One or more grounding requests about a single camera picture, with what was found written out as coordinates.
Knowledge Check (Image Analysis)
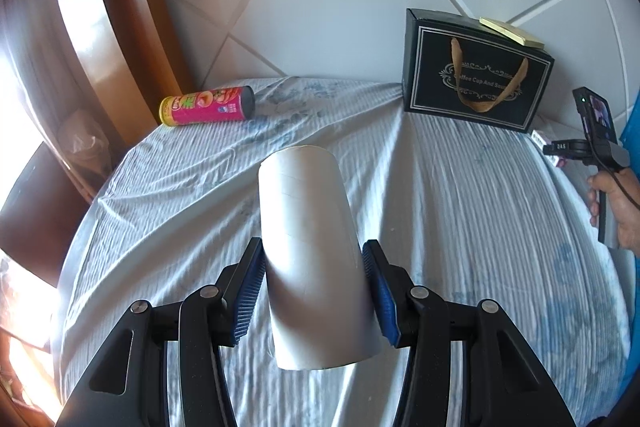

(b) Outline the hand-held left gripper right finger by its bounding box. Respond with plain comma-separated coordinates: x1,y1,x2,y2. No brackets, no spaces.
361,239,576,427

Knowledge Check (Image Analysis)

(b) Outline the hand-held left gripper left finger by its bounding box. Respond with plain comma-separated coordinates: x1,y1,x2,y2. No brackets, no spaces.
54,237,267,427

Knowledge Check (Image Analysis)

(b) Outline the white cardboard tube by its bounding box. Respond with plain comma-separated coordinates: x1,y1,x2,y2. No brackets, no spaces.
257,146,386,372

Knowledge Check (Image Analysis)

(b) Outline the person's right hand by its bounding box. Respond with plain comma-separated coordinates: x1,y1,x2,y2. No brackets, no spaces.
586,169,640,253

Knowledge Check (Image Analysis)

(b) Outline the pink tissue packet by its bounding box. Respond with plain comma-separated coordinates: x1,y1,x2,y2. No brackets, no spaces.
531,128,568,168

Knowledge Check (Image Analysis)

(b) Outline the yellow notepad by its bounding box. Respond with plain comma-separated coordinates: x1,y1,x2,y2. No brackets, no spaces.
479,16,546,48

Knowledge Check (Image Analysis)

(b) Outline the pink chips can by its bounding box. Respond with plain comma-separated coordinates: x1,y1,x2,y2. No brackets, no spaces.
159,86,257,128

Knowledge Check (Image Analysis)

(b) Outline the black gift bag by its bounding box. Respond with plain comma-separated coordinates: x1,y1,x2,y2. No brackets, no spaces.
401,8,556,135

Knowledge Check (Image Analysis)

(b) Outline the dark wooden nightstand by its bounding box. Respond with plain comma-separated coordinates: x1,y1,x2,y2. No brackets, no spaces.
0,142,118,288

